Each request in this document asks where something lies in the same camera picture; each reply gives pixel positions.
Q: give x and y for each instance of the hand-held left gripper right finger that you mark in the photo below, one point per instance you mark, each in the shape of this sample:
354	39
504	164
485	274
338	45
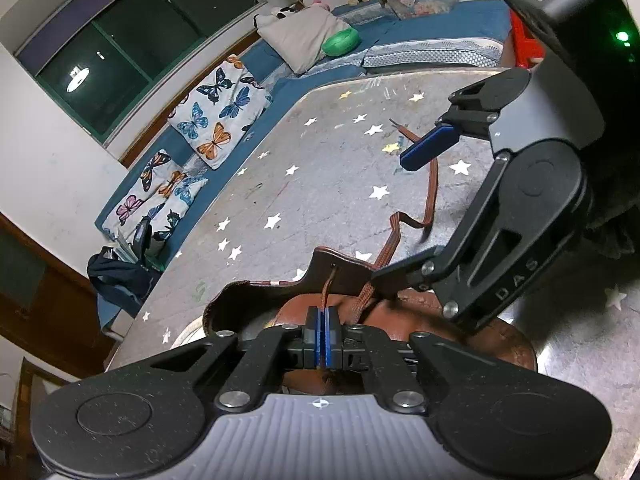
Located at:
332	335

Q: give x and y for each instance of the plain grey pillow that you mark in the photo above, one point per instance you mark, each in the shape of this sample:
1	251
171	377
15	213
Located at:
305	35

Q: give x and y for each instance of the brown wooden door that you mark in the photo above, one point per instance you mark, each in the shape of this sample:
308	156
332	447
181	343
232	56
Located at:
30	285

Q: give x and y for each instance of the panda plush toy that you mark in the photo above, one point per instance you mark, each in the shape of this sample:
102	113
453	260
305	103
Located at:
275	14

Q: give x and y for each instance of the dark blue backpack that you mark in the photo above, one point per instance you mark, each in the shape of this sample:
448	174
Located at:
120	280

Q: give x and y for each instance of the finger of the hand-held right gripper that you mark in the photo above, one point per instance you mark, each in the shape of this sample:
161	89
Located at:
425	150
405	272

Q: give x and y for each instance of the black curved padded object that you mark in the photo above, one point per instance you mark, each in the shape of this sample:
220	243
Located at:
142	237

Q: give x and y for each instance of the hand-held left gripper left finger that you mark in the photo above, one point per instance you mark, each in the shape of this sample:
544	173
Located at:
314	335

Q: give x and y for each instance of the long butterfly-print cushion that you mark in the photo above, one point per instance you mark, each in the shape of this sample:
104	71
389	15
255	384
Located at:
150	185

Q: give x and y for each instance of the pink plush toy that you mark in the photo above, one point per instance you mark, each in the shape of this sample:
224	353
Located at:
320	5

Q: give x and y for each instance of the stack of books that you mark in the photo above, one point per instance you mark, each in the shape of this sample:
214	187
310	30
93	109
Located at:
126	245

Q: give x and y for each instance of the green-framed window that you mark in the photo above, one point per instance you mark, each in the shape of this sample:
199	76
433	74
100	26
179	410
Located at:
125	50

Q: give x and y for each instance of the square butterfly-print cushion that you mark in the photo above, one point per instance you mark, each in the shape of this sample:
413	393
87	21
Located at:
220	110

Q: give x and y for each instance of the blue corner sofa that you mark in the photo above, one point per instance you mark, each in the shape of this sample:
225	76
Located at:
440	20

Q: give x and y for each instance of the brown leather shoe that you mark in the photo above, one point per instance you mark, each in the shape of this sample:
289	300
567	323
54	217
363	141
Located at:
505	345

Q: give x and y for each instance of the green round toy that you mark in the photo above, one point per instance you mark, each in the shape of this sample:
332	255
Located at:
340	42

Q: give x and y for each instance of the red plastic stool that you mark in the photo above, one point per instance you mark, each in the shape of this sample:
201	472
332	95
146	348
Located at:
527	42

